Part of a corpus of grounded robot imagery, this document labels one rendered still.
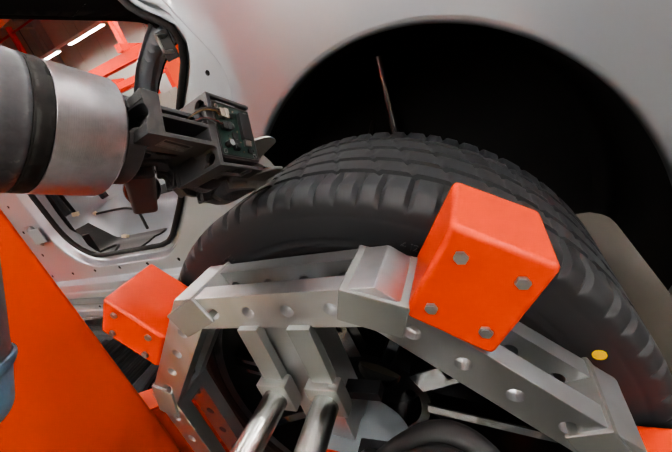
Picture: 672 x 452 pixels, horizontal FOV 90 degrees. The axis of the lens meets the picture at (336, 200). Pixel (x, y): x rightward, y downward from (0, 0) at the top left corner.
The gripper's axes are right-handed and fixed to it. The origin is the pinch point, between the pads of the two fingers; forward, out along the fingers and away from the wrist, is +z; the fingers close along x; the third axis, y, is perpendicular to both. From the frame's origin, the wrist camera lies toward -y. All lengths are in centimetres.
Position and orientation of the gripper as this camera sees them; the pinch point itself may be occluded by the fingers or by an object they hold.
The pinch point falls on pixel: (264, 171)
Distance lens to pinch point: 45.5
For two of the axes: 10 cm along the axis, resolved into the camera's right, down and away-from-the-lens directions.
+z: 5.1, 0.2, 8.6
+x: -2.6, -9.5, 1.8
